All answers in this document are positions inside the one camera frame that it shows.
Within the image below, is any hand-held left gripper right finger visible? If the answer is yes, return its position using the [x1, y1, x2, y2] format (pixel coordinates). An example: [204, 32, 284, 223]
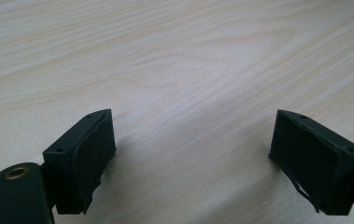
[268, 109, 354, 217]

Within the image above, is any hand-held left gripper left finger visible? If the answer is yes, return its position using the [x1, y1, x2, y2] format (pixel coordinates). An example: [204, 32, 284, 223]
[42, 108, 117, 216]

